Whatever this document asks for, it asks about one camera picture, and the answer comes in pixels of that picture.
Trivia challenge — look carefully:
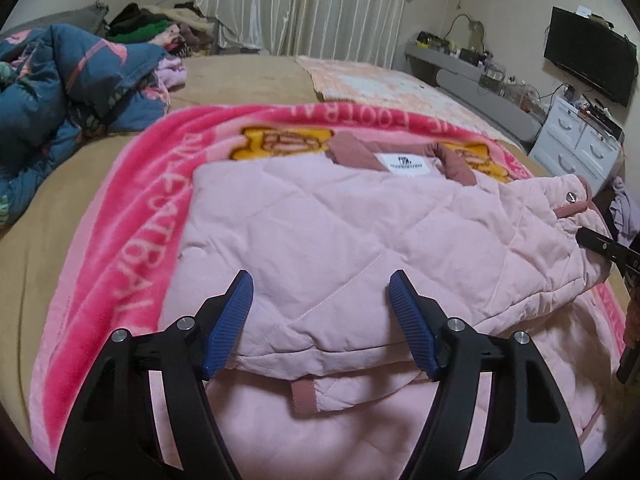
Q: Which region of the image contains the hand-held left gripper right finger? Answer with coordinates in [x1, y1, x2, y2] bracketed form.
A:
[387, 269, 586, 480]

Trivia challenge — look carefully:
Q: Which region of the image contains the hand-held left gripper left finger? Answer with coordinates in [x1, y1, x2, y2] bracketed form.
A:
[55, 269, 255, 480]

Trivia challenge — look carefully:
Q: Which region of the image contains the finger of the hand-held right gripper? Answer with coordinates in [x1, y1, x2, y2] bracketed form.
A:
[575, 227, 640, 273]

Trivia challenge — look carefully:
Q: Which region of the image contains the pink quilted jacket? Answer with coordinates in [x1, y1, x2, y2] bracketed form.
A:
[157, 132, 626, 480]

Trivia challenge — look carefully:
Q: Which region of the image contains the pile of folded clothes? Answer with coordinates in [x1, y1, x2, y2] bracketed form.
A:
[106, 2, 216, 58]

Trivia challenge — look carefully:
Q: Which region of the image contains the pale purple garment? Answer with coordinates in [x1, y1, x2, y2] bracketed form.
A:
[609, 177, 640, 238]

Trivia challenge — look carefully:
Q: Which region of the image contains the white drawer cabinet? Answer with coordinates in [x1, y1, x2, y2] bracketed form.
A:
[528, 96, 623, 196]

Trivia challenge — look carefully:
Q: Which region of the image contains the black set-top box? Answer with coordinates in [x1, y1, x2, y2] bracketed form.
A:
[580, 109, 624, 141]

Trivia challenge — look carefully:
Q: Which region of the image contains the pink printed fleece blanket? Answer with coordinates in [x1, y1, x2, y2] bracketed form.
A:
[30, 102, 631, 480]

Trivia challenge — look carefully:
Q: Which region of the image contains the grey padded side panel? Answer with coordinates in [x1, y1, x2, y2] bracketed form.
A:
[435, 69, 546, 143]

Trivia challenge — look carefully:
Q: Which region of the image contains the black flat television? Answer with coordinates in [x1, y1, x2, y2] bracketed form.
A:
[543, 6, 638, 108]

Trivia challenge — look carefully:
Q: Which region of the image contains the peach patterned blanket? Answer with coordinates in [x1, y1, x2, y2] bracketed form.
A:
[295, 55, 506, 146]

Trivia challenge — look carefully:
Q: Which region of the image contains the bed with tan sheet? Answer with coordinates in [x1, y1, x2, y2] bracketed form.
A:
[0, 52, 551, 351]

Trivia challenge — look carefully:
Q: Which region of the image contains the lilac cloth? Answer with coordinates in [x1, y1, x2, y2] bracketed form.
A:
[155, 55, 188, 92]

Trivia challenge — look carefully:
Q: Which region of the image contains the white gooseneck lamp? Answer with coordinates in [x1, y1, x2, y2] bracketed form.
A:
[447, 12, 483, 48]

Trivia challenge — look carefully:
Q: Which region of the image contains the blue floral duvet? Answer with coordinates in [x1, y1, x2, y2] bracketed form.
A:
[0, 24, 168, 226]

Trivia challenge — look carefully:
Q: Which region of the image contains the white pleated curtain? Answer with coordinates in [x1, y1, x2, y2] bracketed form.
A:
[192, 0, 416, 66]

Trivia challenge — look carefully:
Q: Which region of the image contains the grey wall shelf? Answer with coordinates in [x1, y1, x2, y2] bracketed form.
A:
[404, 42, 493, 78]

